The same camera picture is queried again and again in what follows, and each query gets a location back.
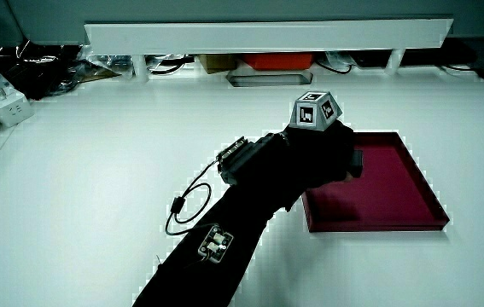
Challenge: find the clear plastic bag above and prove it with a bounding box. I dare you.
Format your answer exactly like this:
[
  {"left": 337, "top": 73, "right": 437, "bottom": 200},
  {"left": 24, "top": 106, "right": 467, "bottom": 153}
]
[{"left": 51, "top": 45, "right": 123, "bottom": 91}]

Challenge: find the dark red square plate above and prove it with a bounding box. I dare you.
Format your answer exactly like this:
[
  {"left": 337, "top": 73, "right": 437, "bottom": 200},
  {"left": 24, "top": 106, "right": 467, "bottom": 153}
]
[{"left": 300, "top": 130, "right": 452, "bottom": 234}]

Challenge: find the black sensor cable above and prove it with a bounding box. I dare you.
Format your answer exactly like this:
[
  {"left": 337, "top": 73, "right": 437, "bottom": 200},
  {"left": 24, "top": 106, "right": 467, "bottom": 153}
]
[{"left": 165, "top": 159, "right": 222, "bottom": 237}]

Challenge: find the brown cardboard box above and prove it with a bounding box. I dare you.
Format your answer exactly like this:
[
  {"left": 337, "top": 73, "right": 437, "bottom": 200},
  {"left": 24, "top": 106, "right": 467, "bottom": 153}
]
[{"left": 197, "top": 54, "right": 239, "bottom": 75}]

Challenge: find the white desk shelf riser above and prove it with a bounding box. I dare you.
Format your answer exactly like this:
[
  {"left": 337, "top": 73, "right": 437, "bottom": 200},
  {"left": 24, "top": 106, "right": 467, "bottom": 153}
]
[{"left": 84, "top": 17, "right": 455, "bottom": 83}]

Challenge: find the white power adapter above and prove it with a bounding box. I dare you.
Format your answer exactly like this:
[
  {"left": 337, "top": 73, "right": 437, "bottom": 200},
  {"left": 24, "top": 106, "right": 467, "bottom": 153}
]
[{"left": 0, "top": 86, "right": 36, "bottom": 129}]

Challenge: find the orange box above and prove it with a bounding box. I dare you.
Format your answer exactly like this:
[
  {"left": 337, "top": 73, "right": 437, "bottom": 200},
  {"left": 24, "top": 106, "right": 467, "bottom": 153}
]
[{"left": 241, "top": 53, "right": 315, "bottom": 72}]

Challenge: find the clear grey tray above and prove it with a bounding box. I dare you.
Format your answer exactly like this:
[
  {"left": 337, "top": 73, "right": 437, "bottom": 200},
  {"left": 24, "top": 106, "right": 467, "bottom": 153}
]
[{"left": 225, "top": 69, "right": 314, "bottom": 89}]

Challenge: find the person's right hand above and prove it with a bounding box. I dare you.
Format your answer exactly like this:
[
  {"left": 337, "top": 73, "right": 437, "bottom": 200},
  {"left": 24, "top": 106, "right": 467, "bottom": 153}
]
[{"left": 216, "top": 90, "right": 356, "bottom": 212}]

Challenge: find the small white connector box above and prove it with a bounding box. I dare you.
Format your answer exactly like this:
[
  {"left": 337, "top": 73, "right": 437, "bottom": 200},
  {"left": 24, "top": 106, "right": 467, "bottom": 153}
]
[{"left": 197, "top": 224, "right": 235, "bottom": 264}]

